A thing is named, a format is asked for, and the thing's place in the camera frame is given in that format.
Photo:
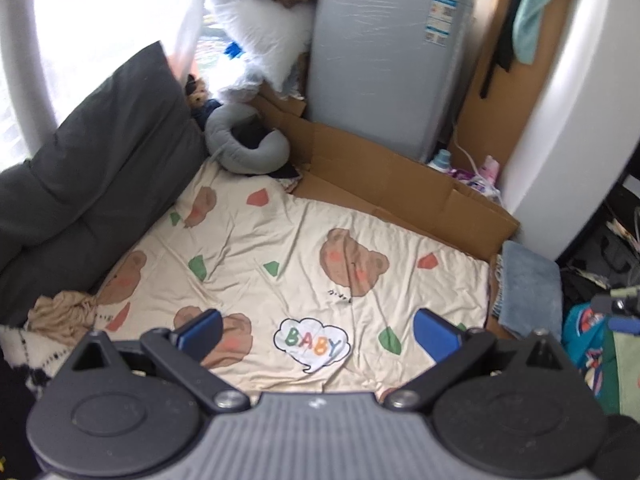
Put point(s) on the purple white refill pouch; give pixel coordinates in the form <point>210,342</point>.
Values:
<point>475,182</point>

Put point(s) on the pink bottle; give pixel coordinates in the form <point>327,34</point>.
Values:
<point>490,170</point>

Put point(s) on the white pillow in plastic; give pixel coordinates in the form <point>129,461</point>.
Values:
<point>265,30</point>

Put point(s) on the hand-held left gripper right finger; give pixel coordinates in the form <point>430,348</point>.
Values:
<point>435,335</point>

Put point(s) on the blue denim jeans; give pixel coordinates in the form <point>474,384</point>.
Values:
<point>530,290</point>

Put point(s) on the flattened brown cardboard box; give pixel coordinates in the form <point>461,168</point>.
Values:
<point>400,185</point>

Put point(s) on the grey neck pillow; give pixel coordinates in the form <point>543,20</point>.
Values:
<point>230,135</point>

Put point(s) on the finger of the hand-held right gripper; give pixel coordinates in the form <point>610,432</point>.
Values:
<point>607,305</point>

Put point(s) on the grey film-wrapped appliance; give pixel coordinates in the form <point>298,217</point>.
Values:
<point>390,60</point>

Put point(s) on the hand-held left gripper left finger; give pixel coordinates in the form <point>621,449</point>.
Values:
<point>202,332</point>

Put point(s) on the upright brown cardboard panel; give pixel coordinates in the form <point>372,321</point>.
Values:
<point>505,85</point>

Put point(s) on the teal hanging cloth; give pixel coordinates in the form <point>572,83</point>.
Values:
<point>537,5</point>

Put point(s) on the cream bear print bed sheet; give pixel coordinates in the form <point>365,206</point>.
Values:
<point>300,260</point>

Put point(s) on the white black-patterned fleece blanket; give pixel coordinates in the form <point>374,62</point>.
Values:
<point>25,350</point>

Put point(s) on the black bag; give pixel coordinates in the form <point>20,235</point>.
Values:
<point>607,255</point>

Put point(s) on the beige crumpled garment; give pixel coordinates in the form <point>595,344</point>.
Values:
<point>62,317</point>

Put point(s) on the brown teddy bear toy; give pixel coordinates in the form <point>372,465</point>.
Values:
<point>196,92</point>

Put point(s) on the teal orange printed bag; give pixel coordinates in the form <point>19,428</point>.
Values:
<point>587,335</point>

